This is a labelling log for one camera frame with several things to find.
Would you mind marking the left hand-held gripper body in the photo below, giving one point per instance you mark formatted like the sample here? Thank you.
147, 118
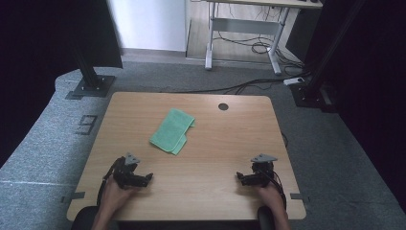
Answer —
125, 174

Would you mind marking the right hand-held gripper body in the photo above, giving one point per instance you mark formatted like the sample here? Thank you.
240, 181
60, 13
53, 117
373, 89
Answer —
263, 172

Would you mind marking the green towel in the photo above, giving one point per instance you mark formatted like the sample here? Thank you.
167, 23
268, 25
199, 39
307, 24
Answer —
170, 132

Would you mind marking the person's left hand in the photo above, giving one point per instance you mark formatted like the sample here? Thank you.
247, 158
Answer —
116, 196

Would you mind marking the person's right hand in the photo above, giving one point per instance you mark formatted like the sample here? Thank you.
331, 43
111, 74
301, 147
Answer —
271, 196

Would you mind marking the black chair armrest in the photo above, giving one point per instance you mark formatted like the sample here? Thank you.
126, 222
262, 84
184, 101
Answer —
265, 218
83, 218

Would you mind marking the grey tape strip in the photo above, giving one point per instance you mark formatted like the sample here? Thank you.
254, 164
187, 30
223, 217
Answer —
74, 196
300, 196

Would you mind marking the dark tape floor marking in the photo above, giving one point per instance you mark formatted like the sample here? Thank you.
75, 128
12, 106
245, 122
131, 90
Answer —
85, 125

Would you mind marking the white power strip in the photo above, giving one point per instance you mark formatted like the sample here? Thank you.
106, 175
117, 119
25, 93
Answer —
293, 81

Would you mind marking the black metal stand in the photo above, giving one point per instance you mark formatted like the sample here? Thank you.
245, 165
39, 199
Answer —
314, 86
89, 78

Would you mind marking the black computer tower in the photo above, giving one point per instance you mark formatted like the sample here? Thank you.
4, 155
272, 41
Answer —
301, 35

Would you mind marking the black curtain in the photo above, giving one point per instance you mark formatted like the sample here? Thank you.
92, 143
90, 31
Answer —
376, 80
41, 48

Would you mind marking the white metal frame desk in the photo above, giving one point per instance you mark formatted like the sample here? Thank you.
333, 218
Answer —
245, 27

